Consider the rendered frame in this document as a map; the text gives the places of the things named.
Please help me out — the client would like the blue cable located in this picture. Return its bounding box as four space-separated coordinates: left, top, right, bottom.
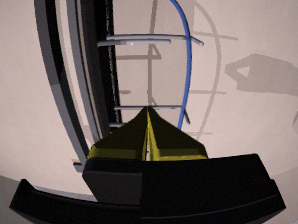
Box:
170 0 192 129

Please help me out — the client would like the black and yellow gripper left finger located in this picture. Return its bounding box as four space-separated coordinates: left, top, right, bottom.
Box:
87 106 148 161

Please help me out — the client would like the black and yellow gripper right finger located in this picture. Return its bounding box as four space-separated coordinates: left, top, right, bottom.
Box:
148 106 208 161

